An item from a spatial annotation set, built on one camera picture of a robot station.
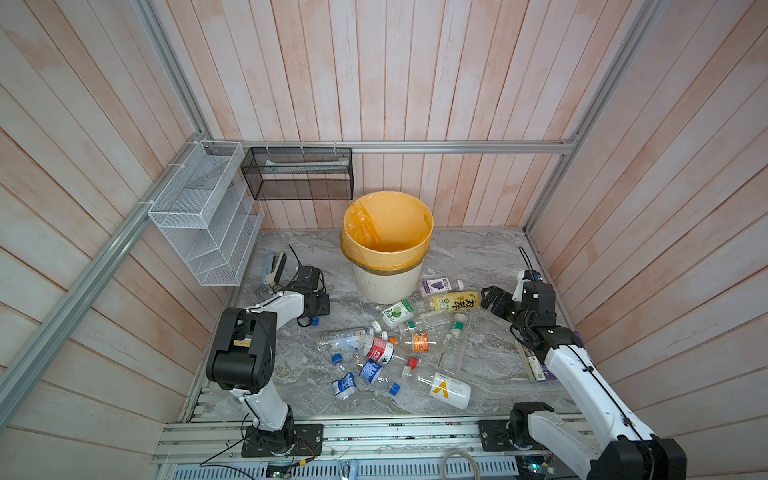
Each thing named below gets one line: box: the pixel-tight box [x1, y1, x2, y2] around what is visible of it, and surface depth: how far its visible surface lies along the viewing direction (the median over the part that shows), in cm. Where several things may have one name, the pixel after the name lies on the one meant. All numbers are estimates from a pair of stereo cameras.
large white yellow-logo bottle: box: [429, 372, 472, 410], surface depth 78 cm
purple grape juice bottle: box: [421, 277, 464, 294], surface depth 101 cm
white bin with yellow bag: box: [340, 191, 434, 305], surface depth 92 cm
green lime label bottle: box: [382, 300, 415, 329], surface depth 94 cm
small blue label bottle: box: [332, 372, 357, 401], surface depth 80 cm
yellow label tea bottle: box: [428, 291, 480, 312], surface depth 95 cm
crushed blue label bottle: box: [357, 359, 390, 393], surface depth 81 cm
